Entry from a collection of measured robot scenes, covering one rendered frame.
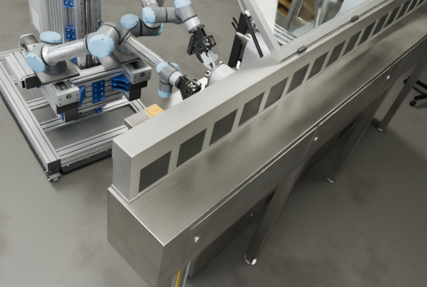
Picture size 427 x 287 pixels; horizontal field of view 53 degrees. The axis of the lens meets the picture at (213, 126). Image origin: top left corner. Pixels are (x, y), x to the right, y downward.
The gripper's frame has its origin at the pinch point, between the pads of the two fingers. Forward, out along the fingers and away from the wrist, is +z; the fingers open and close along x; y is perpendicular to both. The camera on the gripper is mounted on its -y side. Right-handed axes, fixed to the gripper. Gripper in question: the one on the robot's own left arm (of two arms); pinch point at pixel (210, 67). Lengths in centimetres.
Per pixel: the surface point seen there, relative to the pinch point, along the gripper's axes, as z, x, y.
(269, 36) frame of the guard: -2, -19, 57
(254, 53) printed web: 3.4, 18.2, 12.8
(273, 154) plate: 35, -37, 52
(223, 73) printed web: 5.2, -2.4, 9.2
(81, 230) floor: 57, -57, -118
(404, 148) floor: 146, 203, -44
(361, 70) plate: 31, 40, 49
